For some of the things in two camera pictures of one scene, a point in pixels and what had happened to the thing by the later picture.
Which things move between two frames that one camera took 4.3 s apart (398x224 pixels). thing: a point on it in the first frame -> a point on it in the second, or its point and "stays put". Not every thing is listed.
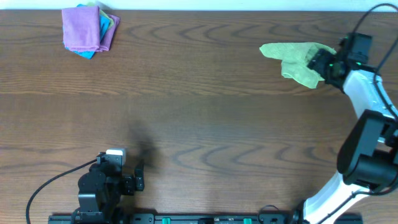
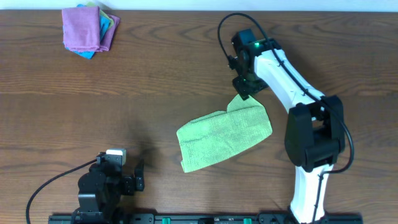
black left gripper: x=130 y=180 stays put
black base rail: x=262 y=218 stays put
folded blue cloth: x=104 y=23 stays put
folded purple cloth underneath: x=107 y=40 stays put
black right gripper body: x=325 y=64 -> x=249 y=83
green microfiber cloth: x=295 y=58 -> x=206 y=137
